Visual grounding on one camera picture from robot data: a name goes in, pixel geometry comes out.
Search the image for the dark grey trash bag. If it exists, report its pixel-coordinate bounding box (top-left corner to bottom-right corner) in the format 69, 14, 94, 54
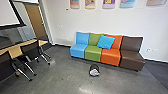
88, 64, 101, 78

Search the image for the blue sofa seat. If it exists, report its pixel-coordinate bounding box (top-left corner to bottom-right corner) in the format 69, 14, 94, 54
69, 31, 90, 60

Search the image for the green sofa seat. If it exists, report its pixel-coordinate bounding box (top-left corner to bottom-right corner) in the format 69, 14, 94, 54
84, 32, 105, 63

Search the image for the blue square cushion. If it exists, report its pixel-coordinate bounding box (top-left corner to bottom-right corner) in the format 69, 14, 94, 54
96, 34, 116, 50

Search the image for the orange sofa seat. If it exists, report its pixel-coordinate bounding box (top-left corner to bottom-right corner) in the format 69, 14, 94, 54
99, 34, 124, 67

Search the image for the long wooden table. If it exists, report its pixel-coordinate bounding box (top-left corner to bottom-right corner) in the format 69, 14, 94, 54
0, 38, 49, 60

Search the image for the black framed glass partition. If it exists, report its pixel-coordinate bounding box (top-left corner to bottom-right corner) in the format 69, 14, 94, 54
0, 24, 34, 48

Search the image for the white low wall outlet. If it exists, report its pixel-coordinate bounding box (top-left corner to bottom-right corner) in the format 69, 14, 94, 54
65, 37, 73, 42

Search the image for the yellow wall poster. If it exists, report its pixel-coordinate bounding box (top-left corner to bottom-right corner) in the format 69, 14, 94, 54
84, 0, 97, 10

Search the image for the white wall board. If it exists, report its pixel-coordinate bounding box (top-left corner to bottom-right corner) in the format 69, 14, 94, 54
0, 0, 27, 30

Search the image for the pale pink wall poster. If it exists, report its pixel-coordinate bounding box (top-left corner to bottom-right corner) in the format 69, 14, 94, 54
145, 0, 168, 6

